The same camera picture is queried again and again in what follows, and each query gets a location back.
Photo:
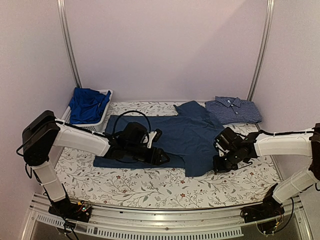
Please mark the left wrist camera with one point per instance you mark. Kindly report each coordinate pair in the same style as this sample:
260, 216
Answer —
152, 137

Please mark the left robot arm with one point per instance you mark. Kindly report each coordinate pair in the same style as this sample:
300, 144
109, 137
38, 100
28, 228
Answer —
47, 132

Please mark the folded blue checkered shirt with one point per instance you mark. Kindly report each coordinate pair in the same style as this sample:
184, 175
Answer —
233, 110

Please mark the dark teal t-shirt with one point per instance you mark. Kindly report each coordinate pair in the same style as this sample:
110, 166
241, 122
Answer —
188, 137

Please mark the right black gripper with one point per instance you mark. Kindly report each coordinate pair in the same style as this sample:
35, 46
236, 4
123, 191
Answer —
219, 168

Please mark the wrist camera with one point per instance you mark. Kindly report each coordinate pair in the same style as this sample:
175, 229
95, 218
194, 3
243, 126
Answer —
221, 145
152, 137

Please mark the aluminium frame post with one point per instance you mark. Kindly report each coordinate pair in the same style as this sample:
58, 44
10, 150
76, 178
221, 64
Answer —
68, 42
270, 4

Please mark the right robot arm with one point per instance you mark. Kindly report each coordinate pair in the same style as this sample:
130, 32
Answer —
239, 148

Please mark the white plastic laundry basket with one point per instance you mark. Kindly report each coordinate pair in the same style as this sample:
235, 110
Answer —
98, 127

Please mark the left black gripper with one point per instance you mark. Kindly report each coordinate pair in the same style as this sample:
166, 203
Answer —
157, 156

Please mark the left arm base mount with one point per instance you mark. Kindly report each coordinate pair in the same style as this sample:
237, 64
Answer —
80, 211

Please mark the right aluminium frame post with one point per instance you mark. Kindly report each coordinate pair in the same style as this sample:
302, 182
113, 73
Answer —
270, 4

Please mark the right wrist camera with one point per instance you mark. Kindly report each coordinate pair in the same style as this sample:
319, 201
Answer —
221, 145

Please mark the left aluminium frame post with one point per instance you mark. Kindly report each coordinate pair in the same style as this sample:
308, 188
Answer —
68, 42

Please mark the floral patterned table mat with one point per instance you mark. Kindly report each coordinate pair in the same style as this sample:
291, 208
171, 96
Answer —
163, 188

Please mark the bright blue garment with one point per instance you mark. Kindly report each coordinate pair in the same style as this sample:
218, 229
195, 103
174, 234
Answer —
87, 106

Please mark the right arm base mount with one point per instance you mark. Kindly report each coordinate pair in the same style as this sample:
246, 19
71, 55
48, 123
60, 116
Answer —
266, 209

